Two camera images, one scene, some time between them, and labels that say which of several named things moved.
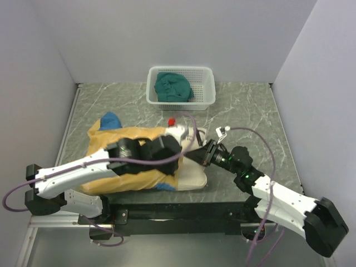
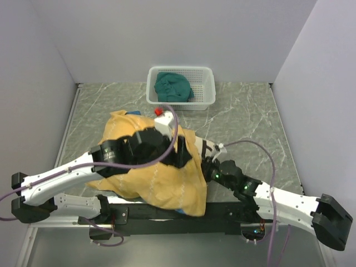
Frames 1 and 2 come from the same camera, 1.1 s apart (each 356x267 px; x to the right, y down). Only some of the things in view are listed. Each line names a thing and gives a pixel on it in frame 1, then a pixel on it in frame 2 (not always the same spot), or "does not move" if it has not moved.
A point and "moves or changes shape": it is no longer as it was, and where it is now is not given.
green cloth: (173, 87) does not move
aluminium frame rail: (57, 221) does not move
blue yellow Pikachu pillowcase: (108, 129) moves or changes shape
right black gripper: (205, 154) -> (206, 166)
